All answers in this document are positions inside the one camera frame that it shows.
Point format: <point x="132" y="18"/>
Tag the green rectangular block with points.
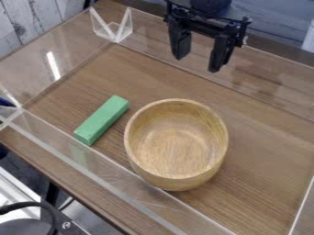
<point x="92" y="129"/>

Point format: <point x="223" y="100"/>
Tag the blue object at edge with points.
<point x="5" y="102"/>

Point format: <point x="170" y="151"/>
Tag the black metal bracket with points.
<point x="65" y="226"/>

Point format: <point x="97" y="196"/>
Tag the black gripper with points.
<point x="211" y="17"/>

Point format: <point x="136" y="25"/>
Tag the clear acrylic tray wall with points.
<point x="112" y="51"/>

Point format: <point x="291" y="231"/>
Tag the brown wooden bowl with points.
<point x="177" y="141"/>

